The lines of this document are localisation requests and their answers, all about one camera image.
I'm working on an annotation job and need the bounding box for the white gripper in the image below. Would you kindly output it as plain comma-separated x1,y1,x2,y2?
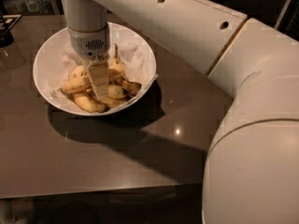
68,25,110,99

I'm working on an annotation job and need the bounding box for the long yellow top banana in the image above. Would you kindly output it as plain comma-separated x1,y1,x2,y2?
61,63,125,94

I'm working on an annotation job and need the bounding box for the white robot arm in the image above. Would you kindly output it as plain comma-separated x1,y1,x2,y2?
79,0,299,224

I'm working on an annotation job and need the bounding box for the white round bowl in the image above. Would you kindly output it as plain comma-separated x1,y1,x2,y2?
33,22,157,117

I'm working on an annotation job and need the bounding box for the yellow banana rear left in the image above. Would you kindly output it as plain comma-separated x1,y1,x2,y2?
69,65,87,80

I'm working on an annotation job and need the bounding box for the short yellow banana centre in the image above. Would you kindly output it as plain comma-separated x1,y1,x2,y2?
108,84,127,99

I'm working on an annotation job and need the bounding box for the yellow banana front middle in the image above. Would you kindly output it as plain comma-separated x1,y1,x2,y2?
86,87,129,109

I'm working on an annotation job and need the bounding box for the yellow banana front left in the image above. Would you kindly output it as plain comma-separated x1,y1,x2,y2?
72,91,107,113

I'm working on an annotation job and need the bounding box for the yellow banana right dark tip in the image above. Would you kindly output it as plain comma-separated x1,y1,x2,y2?
116,77,142,96

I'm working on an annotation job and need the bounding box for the white paper bowl liner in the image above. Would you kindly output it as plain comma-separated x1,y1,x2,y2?
46,42,157,116

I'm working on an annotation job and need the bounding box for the shelf with bottles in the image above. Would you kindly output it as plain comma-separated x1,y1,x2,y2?
0,0,60,16

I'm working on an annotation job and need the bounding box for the black object left edge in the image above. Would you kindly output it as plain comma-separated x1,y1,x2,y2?
0,15,21,48

